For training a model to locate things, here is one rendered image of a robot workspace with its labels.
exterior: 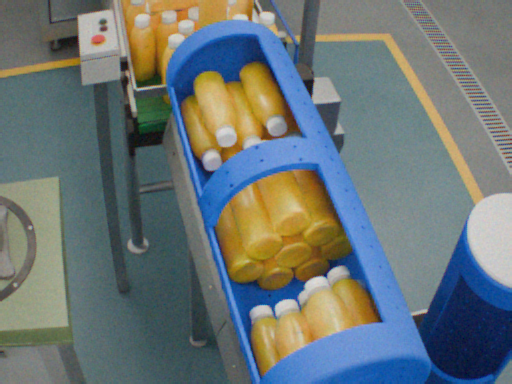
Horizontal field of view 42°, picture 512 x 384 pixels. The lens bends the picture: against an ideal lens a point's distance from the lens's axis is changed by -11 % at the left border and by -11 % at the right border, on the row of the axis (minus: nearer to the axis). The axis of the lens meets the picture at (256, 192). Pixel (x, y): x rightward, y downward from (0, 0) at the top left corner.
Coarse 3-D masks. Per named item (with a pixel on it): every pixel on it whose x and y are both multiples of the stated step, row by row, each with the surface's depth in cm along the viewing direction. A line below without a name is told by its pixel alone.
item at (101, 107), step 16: (96, 96) 187; (96, 112) 191; (96, 128) 195; (112, 160) 205; (112, 176) 210; (112, 192) 215; (112, 208) 220; (112, 224) 225; (112, 240) 230; (112, 256) 237
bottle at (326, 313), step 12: (324, 288) 115; (312, 300) 113; (324, 300) 112; (336, 300) 112; (312, 312) 112; (324, 312) 110; (336, 312) 110; (348, 312) 112; (312, 324) 111; (324, 324) 109; (336, 324) 108; (348, 324) 109; (312, 336) 112; (324, 336) 108
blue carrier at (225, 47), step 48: (192, 48) 152; (240, 48) 161; (288, 96) 138; (288, 144) 128; (336, 192) 122; (240, 288) 135; (288, 288) 141; (384, 288) 110; (240, 336) 116; (336, 336) 101; (384, 336) 102
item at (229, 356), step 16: (176, 160) 174; (176, 176) 173; (176, 192) 172; (192, 208) 162; (192, 224) 161; (192, 240) 160; (192, 256) 160; (208, 272) 151; (208, 288) 150; (208, 304) 150; (224, 320) 142; (224, 336) 142; (224, 352) 141; (240, 368) 134
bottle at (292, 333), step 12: (288, 312) 118; (300, 312) 119; (276, 324) 117; (288, 324) 114; (300, 324) 114; (276, 336) 115; (288, 336) 113; (300, 336) 112; (288, 348) 112; (300, 348) 111
